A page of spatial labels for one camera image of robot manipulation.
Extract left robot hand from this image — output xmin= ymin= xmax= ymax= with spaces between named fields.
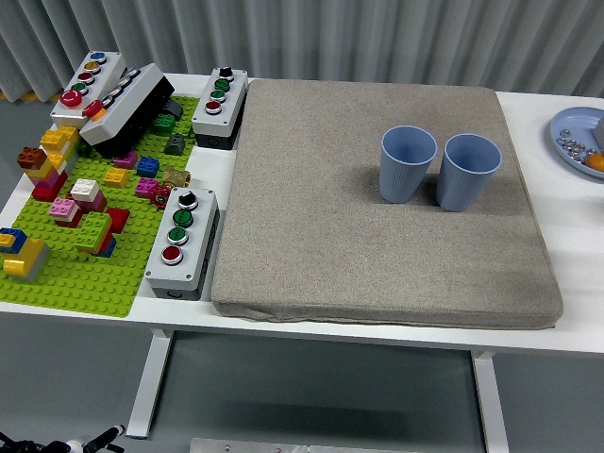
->
xmin=13 ymin=424 xmax=127 ymax=453

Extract blue ribbed cup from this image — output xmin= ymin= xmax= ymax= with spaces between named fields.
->
xmin=435 ymin=133 xmax=503 ymax=212
xmin=378 ymin=125 xmax=439 ymax=205

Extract white table leg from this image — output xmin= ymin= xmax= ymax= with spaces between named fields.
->
xmin=470 ymin=351 xmax=511 ymax=453
xmin=126 ymin=328 xmax=174 ymax=438

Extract green toy brick baseplate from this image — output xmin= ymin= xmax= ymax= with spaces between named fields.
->
xmin=0 ymin=95 xmax=200 ymax=319

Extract blue toy brick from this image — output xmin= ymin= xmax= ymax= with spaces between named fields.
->
xmin=0 ymin=226 xmax=28 ymax=252
xmin=135 ymin=156 xmax=160 ymax=178
xmin=95 ymin=235 xmax=118 ymax=259

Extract large yellow toy brick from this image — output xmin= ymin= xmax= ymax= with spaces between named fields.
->
xmin=2 ymin=237 xmax=48 ymax=277

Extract red toy brick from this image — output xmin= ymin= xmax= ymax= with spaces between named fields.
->
xmin=53 ymin=211 xmax=85 ymax=229
xmin=30 ymin=181 xmax=68 ymax=203
xmin=105 ymin=208 xmax=131 ymax=233

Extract four-button grey control box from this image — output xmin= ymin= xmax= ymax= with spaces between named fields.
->
xmin=143 ymin=187 xmax=221 ymax=302
xmin=191 ymin=66 xmax=249 ymax=151

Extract pink toy brick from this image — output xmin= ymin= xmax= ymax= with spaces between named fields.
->
xmin=48 ymin=197 xmax=80 ymax=220
xmin=27 ymin=170 xmax=69 ymax=189

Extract white toy brick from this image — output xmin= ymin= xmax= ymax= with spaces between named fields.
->
xmin=70 ymin=178 xmax=103 ymax=199

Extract light orange toy brick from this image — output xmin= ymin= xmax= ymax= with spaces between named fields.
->
xmin=23 ymin=159 xmax=57 ymax=184

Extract brown toy brick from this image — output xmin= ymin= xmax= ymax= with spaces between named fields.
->
xmin=16 ymin=146 xmax=48 ymax=170

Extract dark grey sloped brick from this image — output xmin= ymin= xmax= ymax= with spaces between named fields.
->
xmin=162 ymin=133 xmax=186 ymax=156

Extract grey-brown mat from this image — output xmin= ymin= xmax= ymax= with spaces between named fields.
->
xmin=210 ymin=77 xmax=565 ymax=330

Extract tilted grey control box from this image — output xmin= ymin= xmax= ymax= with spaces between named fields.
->
xmin=78 ymin=62 xmax=176 ymax=159

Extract five-button grey control box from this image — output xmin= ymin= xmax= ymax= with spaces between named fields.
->
xmin=49 ymin=50 xmax=128 ymax=129

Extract grey pleated curtain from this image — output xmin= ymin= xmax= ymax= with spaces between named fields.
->
xmin=0 ymin=0 xmax=604 ymax=103

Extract blue plate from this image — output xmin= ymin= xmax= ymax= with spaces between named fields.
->
xmin=550 ymin=107 xmax=604 ymax=179

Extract brass valve with red handle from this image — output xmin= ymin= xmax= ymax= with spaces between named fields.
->
xmin=150 ymin=166 xmax=193 ymax=208

